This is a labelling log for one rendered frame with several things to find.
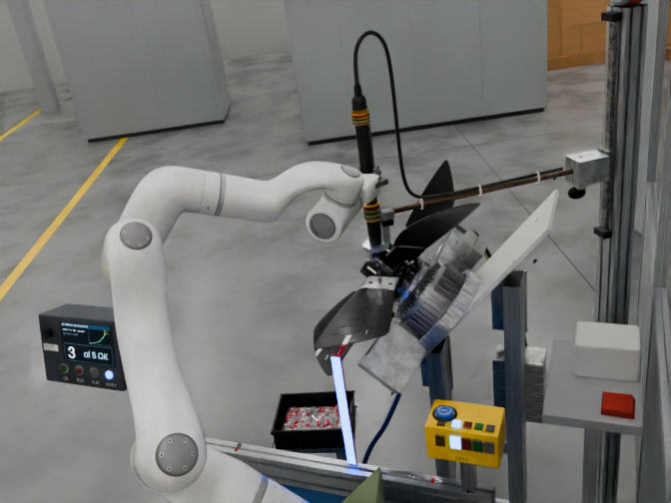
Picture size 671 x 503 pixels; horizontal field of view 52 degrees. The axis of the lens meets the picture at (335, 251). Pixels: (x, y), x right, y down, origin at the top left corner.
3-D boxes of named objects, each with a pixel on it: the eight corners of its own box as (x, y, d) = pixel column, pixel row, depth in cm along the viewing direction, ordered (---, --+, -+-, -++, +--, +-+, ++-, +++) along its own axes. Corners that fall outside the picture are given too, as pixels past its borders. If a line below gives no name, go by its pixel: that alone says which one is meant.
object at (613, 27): (602, 231, 200) (611, 10, 173) (612, 237, 196) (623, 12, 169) (592, 233, 199) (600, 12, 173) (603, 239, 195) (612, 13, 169)
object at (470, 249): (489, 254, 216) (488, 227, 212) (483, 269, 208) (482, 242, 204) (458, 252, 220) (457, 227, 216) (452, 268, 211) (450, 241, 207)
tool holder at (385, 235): (391, 238, 185) (387, 204, 181) (399, 248, 179) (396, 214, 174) (359, 245, 183) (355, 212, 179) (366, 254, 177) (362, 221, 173)
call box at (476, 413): (506, 442, 155) (505, 405, 151) (499, 474, 147) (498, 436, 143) (437, 432, 161) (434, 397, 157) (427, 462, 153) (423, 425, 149)
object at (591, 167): (597, 174, 193) (598, 146, 190) (612, 182, 187) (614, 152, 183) (564, 182, 191) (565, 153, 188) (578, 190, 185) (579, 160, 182)
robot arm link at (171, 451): (201, 480, 129) (220, 481, 115) (136, 498, 124) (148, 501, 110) (152, 233, 140) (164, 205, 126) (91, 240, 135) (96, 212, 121)
